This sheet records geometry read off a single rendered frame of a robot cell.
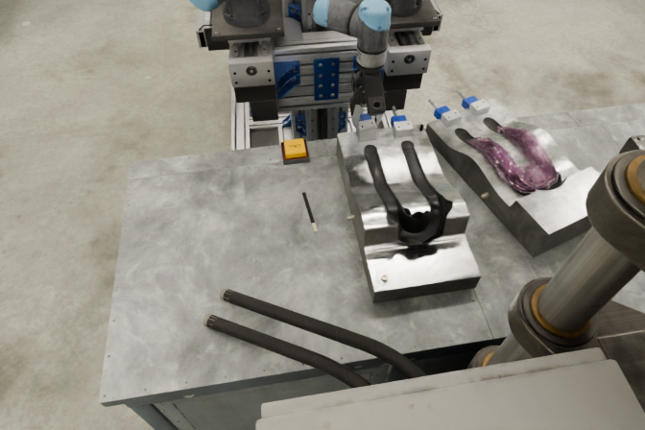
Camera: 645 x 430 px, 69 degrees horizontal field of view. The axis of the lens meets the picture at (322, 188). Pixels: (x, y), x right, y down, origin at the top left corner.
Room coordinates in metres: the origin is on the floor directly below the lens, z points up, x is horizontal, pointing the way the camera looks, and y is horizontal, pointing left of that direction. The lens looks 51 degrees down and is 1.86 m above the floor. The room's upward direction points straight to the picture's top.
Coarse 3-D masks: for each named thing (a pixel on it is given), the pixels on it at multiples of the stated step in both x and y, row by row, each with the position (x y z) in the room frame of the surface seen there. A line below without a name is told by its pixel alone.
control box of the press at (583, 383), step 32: (576, 352) 0.14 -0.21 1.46; (384, 384) 0.12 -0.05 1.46; (416, 384) 0.12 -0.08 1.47; (448, 384) 0.12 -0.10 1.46; (480, 384) 0.12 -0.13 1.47; (512, 384) 0.12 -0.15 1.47; (544, 384) 0.12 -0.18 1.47; (576, 384) 0.12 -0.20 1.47; (608, 384) 0.12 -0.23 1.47; (288, 416) 0.09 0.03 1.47; (320, 416) 0.09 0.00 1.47; (352, 416) 0.09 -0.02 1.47; (384, 416) 0.09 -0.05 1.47; (416, 416) 0.09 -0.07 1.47; (448, 416) 0.09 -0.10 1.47; (480, 416) 0.09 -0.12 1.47; (512, 416) 0.09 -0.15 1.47; (544, 416) 0.09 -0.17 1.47; (576, 416) 0.09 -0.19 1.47; (608, 416) 0.09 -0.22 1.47; (640, 416) 0.09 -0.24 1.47
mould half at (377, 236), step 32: (416, 128) 1.02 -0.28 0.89; (352, 160) 0.89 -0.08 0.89; (384, 160) 0.89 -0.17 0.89; (352, 192) 0.78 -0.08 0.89; (416, 192) 0.76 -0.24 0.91; (448, 192) 0.75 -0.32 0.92; (384, 224) 0.65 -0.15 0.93; (448, 224) 0.66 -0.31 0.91; (384, 256) 0.60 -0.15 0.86; (416, 256) 0.60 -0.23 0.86; (448, 256) 0.60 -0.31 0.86; (384, 288) 0.52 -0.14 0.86; (416, 288) 0.52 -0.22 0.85; (448, 288) 0.54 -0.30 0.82
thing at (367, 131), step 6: (360, 114) 1.04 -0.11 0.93; (366, 114) 1.04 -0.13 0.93; (360, 120) 1.01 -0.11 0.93; (366, 120) 1.00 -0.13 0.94; (372, 120) 1.00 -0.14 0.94; (360, 126) 0.98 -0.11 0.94; (366, 126) 0.98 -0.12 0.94; (372, 126) 0.98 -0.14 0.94; (360, 132) 0.96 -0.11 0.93; (366, 132) 0.97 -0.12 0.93; (372, 132) 0.97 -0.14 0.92; (360, 138) 0.96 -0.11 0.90; (366, 138) 0.97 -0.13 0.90; (372, 138) 0.97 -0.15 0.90
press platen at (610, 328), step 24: (528, 288) 0.29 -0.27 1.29; (528, 312) 0.26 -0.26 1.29; (600, 312) 0.26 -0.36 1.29; (624, 312) 0.26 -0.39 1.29; (528, 336) 0.23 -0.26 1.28; (552, 336) 0.23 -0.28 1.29; (576, 336) 0.23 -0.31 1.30; (600, 336) 0.23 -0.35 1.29; (624, 336) 0.23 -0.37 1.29; (624, 360) 0.20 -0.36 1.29
